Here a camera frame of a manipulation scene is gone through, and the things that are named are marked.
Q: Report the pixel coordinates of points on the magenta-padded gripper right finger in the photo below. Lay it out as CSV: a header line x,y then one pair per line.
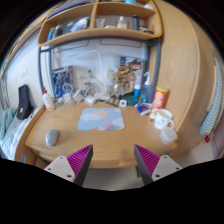
x,y
165,166

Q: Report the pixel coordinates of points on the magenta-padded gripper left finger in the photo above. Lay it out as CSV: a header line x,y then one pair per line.
x,y
60,166

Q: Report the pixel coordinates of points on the grey computer mouse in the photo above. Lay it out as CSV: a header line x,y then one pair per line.
x,y
52,137

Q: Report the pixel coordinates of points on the light blue cloud-print mouse pad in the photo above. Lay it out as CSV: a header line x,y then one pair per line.
x,y
100,119

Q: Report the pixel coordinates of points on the clear plastic cup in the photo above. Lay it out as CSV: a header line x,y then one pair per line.
x,y
168,136

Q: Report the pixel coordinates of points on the white mug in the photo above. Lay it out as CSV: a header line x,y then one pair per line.
x,y
162,119

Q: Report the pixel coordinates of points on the blue plaid pillow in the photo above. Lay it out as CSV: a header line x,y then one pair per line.
x,y
20,136

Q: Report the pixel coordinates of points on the blue snack packet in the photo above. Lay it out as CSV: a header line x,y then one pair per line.
x,y
142,108

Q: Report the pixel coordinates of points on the red chips can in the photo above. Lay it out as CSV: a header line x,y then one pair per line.
x,y
158,101

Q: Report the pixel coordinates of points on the white red-capped lotion bottle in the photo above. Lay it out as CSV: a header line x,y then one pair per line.
x,y
48,101

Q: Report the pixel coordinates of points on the teal blanket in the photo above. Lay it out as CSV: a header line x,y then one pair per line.
x,y
6,123

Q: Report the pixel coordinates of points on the white charger block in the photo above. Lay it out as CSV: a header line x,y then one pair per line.
x,y
67,97

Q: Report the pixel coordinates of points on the black bag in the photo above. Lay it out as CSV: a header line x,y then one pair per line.
x,y
24,103

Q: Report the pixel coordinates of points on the white power strip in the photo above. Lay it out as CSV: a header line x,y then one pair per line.
x,y
90,99

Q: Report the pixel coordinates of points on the small white cube clock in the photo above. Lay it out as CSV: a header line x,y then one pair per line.
x,y
123,103

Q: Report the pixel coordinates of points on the light blue checked cloth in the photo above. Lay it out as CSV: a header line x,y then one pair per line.
x,y
213,106

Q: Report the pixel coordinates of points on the blue spray bottle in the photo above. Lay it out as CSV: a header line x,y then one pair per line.
x,y
146,91

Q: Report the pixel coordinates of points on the blue-capped white bottle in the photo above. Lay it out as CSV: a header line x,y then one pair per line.
x,y
136,91

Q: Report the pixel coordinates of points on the blue robot model kit box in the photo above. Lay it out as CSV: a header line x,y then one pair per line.
x,y
61,81

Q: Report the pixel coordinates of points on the beige robot model figure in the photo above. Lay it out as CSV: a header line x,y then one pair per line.
x,y
120,85

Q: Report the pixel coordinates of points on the colourful model kit box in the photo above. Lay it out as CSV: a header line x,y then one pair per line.
x,y
135,68

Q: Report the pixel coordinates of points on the wooden shelf unit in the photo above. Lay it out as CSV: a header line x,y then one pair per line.
x,y
100,33

